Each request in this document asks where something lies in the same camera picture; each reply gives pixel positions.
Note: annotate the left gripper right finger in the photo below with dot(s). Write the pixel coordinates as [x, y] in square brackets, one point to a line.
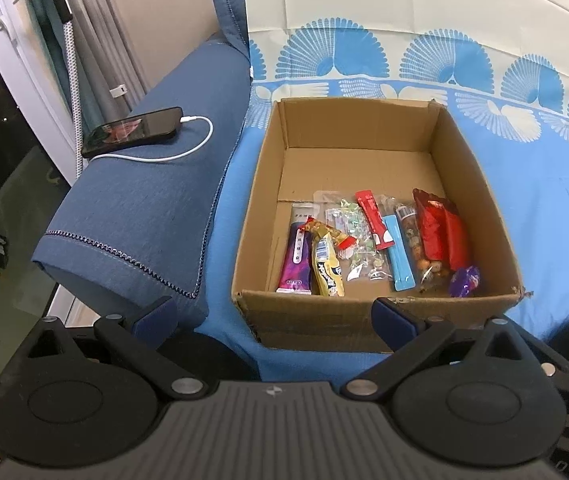
[414, 343]

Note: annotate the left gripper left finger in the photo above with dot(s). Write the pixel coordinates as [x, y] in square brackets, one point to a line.
[136, 340]

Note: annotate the clear bag of nuts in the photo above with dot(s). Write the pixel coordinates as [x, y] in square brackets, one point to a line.
[429, 274]

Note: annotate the light blue stick packet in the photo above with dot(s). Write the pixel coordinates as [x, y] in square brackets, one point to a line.
[403, 274]

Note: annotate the clear bag of candies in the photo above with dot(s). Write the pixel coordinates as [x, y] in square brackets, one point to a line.
[363, 261]

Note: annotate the yellow snack bar wrapper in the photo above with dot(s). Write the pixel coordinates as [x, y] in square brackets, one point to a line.
[327, 268]

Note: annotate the small red yellow snack bar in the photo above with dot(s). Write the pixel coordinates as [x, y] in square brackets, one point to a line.
[343, 243]

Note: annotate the red stick packet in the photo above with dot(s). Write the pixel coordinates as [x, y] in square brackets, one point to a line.
[381, 235]

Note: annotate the red coffee snack bag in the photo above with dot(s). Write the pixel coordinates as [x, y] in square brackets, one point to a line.
[431, 218]

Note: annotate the white purple tube packet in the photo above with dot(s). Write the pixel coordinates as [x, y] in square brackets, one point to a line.
[296, 271]

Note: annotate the purple candy bar wrapper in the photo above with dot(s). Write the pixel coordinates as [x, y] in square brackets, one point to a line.
[464, 281]

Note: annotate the dark red square packet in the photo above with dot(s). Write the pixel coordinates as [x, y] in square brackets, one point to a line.
[457, 242]

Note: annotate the blue sofa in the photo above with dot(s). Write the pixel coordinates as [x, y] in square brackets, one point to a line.
[135, 229]

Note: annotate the cardboard box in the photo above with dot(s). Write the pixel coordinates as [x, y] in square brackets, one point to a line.
[345, 145]

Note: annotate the black smartphone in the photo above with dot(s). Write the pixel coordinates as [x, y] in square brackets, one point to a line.
[142, 129]

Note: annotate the blue white patterned cloth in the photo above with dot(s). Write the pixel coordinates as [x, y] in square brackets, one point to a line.
[502, 69]

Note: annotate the grey curtain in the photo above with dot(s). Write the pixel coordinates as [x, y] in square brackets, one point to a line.
[111, 81]

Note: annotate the black white floor stand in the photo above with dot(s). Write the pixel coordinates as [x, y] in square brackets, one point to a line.
[61, 41]

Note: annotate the white door frame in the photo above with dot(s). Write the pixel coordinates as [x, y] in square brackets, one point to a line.
[32, 82]

